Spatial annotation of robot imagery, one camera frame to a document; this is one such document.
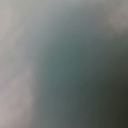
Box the white blue milk carton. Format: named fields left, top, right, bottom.
left=0, top=0, right=128, bottom=128

